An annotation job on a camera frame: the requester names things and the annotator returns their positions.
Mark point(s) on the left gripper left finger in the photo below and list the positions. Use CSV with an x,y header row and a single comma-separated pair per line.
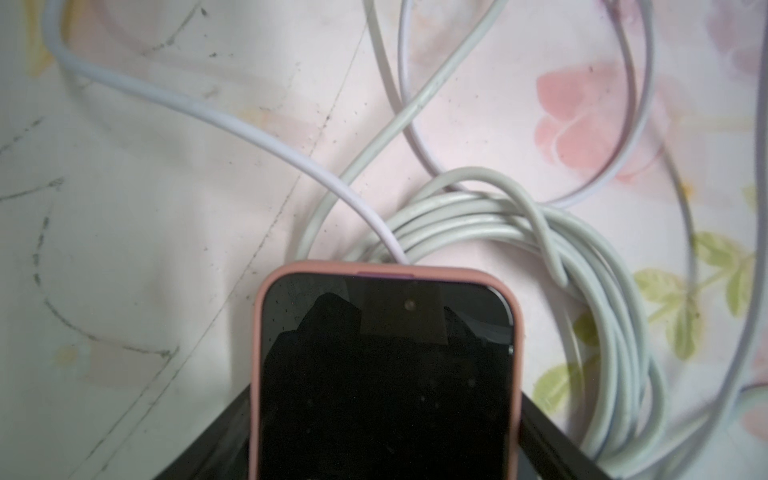
x,y
221,451

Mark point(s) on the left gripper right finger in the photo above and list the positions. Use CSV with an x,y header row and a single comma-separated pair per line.
x,y
552,454

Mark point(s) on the phone with pink case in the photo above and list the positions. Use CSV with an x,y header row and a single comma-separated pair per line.
x,y
380,371

